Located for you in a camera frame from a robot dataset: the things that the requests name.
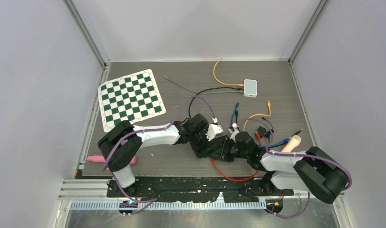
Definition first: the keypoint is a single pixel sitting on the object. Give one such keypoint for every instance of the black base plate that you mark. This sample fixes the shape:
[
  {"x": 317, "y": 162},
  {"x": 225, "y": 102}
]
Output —
[{"x": 195, "y": 189}]

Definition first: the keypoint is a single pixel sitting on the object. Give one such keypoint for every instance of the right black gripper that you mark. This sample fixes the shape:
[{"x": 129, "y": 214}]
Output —
[{"x": 232, "y": 141}]

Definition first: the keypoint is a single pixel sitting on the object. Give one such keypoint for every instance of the green white chessboard mat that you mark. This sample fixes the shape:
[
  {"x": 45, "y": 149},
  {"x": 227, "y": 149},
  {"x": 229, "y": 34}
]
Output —
[{"x": 132, "y": 98}]

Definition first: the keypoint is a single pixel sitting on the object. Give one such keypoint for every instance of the slotted cable duct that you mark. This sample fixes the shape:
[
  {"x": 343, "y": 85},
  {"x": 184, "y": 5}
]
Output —
[{"x": 118, "y": 204}]

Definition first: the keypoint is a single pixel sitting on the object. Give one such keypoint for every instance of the pink cylinder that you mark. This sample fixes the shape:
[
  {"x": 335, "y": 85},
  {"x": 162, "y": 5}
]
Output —
[{"x": 101, "y": 159}]

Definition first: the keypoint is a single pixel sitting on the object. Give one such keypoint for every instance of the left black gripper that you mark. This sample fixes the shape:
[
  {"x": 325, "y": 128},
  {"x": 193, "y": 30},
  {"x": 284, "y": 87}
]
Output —
[{"x": 200, "y": 150}]

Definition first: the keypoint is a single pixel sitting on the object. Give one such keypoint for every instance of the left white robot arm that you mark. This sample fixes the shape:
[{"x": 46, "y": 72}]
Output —
[{"x": 122, "y": 143}]

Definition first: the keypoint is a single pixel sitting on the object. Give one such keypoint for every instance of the black power adapter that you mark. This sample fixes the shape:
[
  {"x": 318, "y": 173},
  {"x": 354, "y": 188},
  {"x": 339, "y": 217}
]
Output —
[{"x": 263, "y": 133}]

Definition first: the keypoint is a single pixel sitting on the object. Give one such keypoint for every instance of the black network switch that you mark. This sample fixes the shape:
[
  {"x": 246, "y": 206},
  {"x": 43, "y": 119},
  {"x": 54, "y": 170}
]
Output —
[{"x": 217, "y": 148}]

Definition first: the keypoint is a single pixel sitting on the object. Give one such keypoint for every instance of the beige cylinder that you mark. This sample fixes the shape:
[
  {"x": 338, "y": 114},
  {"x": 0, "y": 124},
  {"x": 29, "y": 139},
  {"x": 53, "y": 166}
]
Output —
[{"x": 292, "y": 144}]

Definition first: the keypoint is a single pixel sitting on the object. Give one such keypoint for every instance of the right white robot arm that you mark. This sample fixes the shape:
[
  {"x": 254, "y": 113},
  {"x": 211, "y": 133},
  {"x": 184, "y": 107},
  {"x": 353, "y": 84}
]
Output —
[{"x": 312, "y": 170}]

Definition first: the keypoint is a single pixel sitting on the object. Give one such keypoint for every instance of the white router box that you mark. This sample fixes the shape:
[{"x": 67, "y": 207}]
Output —
[{"x": 250, "y": 88}]

